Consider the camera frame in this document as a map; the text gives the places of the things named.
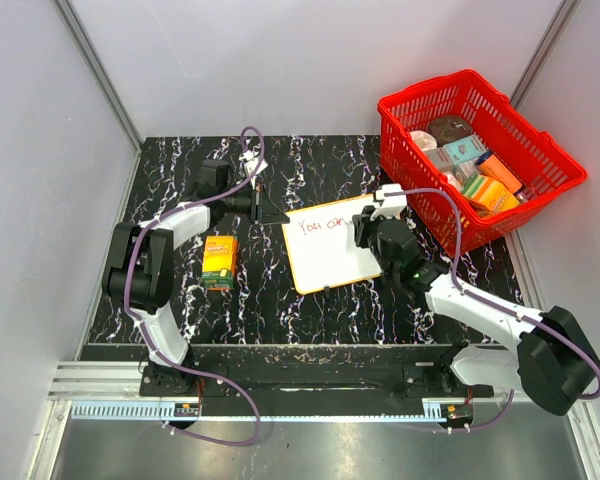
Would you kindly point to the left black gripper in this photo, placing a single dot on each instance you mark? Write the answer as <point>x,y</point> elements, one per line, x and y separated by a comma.
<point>263,210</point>

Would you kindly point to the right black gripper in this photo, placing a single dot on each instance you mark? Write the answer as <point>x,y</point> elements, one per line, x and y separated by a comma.
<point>362,225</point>

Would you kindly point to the yellow framed whiteboard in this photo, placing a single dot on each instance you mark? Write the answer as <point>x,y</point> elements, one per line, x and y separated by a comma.
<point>320,246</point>

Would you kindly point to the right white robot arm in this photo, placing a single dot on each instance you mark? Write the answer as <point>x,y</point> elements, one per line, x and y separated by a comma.
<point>544,354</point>

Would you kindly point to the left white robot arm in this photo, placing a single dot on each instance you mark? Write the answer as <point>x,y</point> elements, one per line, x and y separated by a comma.
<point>139,269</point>

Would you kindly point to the orange sponge package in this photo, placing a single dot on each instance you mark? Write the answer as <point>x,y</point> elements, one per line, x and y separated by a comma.
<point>219,262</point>

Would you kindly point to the pink round container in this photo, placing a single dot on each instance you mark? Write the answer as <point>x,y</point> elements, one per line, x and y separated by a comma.
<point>423,140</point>

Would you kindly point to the teal box in basket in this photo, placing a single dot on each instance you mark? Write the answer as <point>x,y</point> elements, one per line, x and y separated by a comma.
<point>465,149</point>

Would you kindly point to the brown round lid container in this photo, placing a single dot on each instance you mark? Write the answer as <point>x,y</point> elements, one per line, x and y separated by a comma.
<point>446,129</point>

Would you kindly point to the yellow sponge pack in basket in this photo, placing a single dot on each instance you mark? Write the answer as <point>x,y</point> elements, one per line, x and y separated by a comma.
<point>488,195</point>

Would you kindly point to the red plastic shopping basket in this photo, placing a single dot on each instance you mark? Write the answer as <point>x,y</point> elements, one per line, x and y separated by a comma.
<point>543,167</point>

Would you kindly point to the orange bottle blue cap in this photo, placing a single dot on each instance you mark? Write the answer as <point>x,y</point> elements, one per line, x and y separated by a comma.
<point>490,165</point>

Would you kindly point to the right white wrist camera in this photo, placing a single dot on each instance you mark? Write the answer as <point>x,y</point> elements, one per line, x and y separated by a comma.
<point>389,202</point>

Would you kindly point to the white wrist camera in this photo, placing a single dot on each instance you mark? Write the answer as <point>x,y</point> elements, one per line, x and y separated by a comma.
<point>389,202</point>
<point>252,164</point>

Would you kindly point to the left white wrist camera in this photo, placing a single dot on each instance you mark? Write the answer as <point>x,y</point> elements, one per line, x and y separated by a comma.
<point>252,164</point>

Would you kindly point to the aluminium front rail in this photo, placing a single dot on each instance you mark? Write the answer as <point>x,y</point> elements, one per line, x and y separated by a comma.
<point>98,390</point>

